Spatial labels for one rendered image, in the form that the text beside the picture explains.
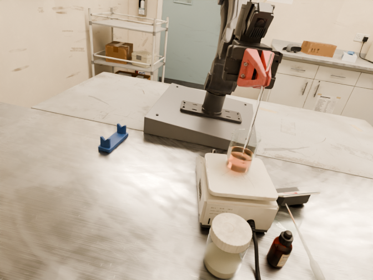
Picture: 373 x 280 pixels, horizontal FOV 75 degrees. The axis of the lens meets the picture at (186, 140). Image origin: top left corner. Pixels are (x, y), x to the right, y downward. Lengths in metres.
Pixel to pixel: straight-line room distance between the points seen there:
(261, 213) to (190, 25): 3.07
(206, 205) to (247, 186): 0.08
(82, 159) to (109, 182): 0.11
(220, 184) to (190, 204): 0.10
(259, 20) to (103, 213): 0.44
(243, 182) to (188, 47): 3.05
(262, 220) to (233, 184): 0.08
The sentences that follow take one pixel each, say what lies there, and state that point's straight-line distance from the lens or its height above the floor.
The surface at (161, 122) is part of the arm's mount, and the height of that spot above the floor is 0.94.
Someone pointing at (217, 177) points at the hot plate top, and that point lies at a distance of 0.44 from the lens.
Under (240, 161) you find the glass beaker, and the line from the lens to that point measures 0.45.
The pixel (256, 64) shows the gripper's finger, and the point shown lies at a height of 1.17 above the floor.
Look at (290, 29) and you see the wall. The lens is 3.41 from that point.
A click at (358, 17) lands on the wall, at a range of 3.60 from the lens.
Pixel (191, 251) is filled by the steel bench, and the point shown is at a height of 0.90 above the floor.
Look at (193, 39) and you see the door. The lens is 3.40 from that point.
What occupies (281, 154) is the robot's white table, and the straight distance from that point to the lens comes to 0.77.
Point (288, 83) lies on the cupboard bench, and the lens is 2.92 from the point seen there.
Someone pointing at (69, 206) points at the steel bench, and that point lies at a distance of 0.51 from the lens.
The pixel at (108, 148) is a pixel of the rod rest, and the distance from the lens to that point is 0.64.
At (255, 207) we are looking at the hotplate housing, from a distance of 0.45.
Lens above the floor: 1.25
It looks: 30 degrees down
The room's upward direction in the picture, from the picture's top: 8 degrees clockwise
